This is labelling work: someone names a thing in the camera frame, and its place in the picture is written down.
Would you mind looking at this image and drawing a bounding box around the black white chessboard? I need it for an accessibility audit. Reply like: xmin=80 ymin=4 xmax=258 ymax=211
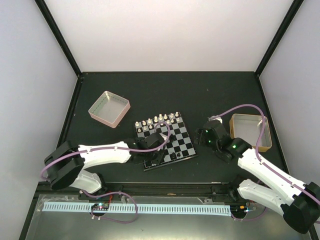
xmin=134 ymin=111 xmax=198 ymax=172

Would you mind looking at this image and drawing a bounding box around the black frame post left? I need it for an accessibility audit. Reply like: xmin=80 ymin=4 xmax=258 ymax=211
xmin=34 ymin=0 xmax=82 ymax=77

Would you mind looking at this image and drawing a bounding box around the black frame post right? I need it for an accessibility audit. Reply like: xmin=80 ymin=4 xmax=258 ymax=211
xmin=255 ymin=0 xmax=304 ymax=77

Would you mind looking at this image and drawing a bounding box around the purple cable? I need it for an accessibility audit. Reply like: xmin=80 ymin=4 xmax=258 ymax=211
xmin=40 ymin=121 xmax=172 ymax=182
xmin=217 ymin=104 xmax=320 ymax=223

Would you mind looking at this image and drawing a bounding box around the white cable duct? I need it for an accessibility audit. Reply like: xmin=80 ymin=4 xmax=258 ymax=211
xmin=42 ymin=202 xmax=232 ymax=217

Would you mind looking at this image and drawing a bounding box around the pink square tin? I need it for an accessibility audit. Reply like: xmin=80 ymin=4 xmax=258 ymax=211
xmin=88 ymin=91 xmax=131 ymax=128

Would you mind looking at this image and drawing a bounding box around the gold rectangular tin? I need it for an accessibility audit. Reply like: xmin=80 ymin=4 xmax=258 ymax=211
xmin=229 ymin=113 xmax=273 ymax=153

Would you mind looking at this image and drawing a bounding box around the loop purple cable right base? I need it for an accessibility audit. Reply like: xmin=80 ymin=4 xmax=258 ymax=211
xmin=231 ymin=199 xmax=270 ymax=222

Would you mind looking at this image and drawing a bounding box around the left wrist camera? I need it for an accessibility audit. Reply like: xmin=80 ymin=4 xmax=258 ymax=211
xmin=160 ymin=133 xmax=170 ymax=142

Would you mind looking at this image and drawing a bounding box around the loop purple cable left base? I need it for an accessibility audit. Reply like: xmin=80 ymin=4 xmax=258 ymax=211
xmin=82 ymin=190 xmax=139 ymax=224

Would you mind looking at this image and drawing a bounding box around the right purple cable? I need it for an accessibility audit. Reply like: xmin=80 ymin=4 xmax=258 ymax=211
xmin=217 ymin=104 xmax=320 ymax=223

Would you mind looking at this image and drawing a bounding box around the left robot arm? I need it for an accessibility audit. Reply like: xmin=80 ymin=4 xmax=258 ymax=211
xmin=40 ymin=132 xmax=172 ymax=200

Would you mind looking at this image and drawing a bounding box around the loop purple cable base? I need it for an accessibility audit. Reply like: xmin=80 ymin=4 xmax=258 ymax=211
xmin=82 ymin=190 xmax=139 ymax=224
xmin=231 ymin=199 xmax=270 ymax=222

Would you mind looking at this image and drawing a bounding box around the black pawn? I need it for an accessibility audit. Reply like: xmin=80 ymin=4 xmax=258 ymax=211
xmin=170 ymin=153 xmax=176 ymax=160

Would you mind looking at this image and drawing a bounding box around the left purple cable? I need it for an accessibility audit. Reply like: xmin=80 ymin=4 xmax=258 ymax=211
xmin=40 ymin=121 xmax=172 ymax=182

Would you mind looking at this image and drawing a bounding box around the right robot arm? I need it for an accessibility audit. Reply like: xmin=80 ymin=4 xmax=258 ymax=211
xmin=194 ymin=119 xmax=320 ymax=234

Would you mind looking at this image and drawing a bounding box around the black frame post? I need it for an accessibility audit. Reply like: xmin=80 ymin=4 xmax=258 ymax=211
xmin=255 ymin=0 xmax=304 ymax=77
xmin=34 ymin=0 xmax=82 ymax=77

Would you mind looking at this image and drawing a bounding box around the left circuit board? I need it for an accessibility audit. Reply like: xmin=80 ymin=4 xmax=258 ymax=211
xmin=91 ymin=203 xmax=109 ymax=211

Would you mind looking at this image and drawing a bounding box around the black aluminium rail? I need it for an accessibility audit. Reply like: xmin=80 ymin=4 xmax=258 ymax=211
xmin=92 ymin=182 xmax=246 ymax=203

